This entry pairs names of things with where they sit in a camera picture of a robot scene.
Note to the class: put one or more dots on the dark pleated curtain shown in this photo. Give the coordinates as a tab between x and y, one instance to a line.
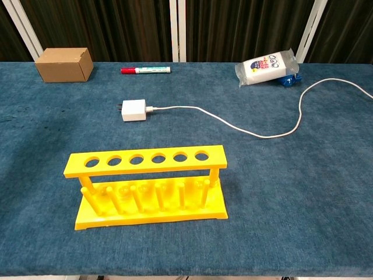
233	29

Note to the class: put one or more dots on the yellow plastic test tube rack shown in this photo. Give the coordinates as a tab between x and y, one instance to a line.
145	164

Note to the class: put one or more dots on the red capped white marker pen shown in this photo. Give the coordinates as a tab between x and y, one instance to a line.
148	70

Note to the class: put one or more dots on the white power adapter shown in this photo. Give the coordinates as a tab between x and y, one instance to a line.
133	111

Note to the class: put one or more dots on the white upright frame post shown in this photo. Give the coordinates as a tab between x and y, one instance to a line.
177	29

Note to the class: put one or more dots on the white sponge in clear wrapper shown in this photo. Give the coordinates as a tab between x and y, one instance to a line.
262	71

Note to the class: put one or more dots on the brown cardboard box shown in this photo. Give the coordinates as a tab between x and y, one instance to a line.
59	68

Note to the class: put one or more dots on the teal velvet table cloth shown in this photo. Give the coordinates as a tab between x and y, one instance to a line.
277	204

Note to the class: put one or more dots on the white slanted frame post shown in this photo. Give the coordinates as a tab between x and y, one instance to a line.
24	32
310	29

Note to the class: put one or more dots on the blue crumpled plastic item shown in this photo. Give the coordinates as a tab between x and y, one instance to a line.
287	81

